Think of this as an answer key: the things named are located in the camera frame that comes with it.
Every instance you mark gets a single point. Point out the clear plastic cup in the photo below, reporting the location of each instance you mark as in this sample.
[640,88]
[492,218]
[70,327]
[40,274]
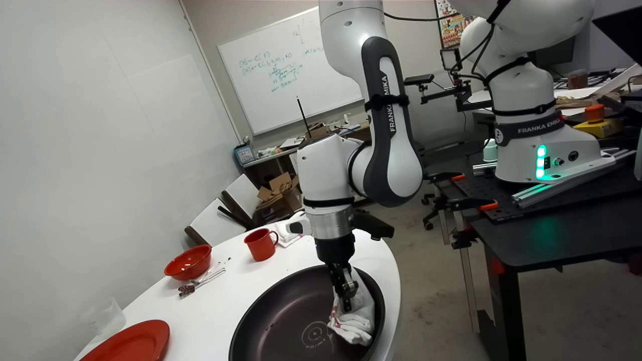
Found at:
[102,319]

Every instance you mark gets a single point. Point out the yellow emergency stop box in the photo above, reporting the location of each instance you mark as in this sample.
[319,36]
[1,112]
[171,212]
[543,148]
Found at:
[598,122]

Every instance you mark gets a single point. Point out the red mug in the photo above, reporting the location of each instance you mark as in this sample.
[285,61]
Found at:
[258,244]

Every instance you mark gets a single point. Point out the black desk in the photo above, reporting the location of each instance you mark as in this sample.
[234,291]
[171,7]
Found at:
[567,232]

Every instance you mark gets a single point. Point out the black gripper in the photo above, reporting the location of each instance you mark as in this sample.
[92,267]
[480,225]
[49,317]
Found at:
[333,254]

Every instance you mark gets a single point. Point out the black office chair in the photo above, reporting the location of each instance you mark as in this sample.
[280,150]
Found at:
[442,200]

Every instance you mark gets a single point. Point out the white cloth red stripe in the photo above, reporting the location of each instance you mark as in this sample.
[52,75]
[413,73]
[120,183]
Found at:
[358,322]

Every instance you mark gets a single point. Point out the red plate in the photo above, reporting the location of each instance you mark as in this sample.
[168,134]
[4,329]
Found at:
[132,344]

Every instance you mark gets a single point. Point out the blue plastic crate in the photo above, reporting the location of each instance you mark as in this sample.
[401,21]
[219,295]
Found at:
[243,154]

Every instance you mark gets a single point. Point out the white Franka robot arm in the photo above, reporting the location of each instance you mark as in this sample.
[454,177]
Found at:
[393,160]

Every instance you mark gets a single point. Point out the small white bottle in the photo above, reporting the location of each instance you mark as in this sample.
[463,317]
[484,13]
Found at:
[492,153]

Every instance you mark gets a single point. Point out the wooden shelf unit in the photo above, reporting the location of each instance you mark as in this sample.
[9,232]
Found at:
[322,133]

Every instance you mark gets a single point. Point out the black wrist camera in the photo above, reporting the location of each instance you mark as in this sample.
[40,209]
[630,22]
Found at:
[373,222]

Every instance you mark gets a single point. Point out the folded white cloth stack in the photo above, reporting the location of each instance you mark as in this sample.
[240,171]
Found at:
[289,234]

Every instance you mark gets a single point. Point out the aluminium rail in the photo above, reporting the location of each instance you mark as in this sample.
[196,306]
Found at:
[567,177]

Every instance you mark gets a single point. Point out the wooden chair white cushions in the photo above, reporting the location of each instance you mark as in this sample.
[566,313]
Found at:
[213,222]

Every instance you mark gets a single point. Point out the whiteboard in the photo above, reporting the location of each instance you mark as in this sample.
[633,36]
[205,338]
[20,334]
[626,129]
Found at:
[282,67]

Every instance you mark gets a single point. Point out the small dark scrap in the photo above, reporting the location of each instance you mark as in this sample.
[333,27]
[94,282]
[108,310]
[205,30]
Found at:
[186,290]

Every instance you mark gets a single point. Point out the brown cardboard box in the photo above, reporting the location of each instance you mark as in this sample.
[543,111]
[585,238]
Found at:
[277,190]

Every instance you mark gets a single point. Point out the red bowl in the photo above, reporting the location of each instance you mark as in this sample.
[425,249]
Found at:
[189,266]

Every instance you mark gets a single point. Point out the black monitor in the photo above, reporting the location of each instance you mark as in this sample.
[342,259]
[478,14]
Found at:
[622,32]

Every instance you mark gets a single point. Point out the large dark round basin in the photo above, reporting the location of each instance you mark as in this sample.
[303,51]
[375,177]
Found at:
[282,322]

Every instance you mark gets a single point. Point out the colourful wall poster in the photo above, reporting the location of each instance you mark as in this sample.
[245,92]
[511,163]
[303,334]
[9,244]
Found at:
[451,27]

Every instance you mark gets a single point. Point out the round white pedestal table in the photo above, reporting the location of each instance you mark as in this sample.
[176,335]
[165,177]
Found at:
[221,302]

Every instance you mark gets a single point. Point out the white paper stack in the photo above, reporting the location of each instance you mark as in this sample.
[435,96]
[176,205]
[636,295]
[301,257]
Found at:
[594,91]

